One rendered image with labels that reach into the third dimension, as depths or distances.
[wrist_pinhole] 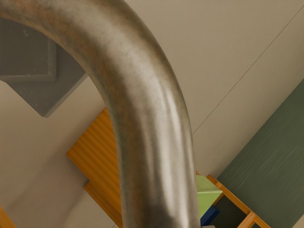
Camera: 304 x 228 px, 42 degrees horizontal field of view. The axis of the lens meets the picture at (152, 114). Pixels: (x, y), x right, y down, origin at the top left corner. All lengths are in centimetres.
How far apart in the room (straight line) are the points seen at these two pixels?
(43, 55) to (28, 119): 194
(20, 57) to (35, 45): 1
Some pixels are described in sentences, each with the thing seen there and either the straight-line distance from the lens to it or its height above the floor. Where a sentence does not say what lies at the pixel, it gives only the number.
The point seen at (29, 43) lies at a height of 112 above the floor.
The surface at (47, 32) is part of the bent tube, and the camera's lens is 16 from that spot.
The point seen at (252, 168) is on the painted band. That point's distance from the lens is 624.
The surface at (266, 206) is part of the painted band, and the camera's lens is 617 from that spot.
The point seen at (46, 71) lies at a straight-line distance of 22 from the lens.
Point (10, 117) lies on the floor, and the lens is 207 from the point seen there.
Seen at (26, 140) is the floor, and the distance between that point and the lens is 226.
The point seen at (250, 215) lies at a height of 78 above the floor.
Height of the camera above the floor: 128
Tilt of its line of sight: 25 degrees down
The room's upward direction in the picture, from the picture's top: 131 degrees clockwise
